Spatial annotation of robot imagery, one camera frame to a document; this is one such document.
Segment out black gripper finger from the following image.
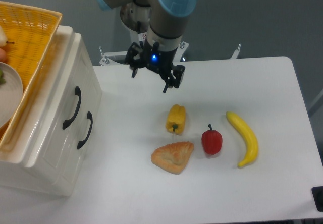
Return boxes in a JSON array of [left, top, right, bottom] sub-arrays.
[[125, 42, 145, 78], [162, 64, 185, 93]]

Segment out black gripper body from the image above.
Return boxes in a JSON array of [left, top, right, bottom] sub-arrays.
[[141, 41, 177, 79]]

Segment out black top drawer handle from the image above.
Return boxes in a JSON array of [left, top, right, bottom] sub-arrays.
[[62, 86, 82, 130]]

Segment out black drawer handle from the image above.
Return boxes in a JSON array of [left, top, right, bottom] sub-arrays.
[[62, 86, 82, 130], [77, 111, 93, 150]]

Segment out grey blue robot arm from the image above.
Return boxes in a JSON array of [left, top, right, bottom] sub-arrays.
[[97, 0, 197, 92]]

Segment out white drawer cabinet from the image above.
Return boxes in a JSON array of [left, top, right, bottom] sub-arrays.
[[1, 26, 102, 196]]

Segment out yellow bell pepper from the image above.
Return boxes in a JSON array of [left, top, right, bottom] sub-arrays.
[[165, 104, 186, 135]]

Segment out red bell pepper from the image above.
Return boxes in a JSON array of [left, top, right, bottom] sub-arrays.
[[201, 124, 223, 155]]

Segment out brown pastry bread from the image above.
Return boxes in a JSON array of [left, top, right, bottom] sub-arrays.
[[151, 142, 194, 175]]

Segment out yellow banana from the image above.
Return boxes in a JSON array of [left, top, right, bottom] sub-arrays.
[[226, 111, 259, 168]]

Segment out yellow woven basket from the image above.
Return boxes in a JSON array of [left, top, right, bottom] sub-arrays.
[[1, 1, 62, 151]]

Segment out grey plate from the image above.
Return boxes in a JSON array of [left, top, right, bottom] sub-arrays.
[[0, 62, 23, 128]]

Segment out pink peach in basket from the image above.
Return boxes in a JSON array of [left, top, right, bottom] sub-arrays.
[[0, 48, 7, 63]]

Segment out white pear in basket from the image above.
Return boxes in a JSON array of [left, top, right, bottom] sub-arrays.
[[0, 26, 15, 47]]

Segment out green grapes on plate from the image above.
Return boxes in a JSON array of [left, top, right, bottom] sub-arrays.
[[0, 69, 6, 84]]

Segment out black device at table corner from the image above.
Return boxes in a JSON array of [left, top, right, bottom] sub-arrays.
[[311, 186, 323, 212]]

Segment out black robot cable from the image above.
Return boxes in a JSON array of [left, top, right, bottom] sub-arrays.
[[137, 21, 146, 48]]

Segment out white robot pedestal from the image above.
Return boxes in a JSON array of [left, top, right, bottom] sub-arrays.
[[120, 2, 151, 49]]

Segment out black bottom drawer handle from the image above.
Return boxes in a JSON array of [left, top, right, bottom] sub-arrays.
[[77, 111, 93, 150]]

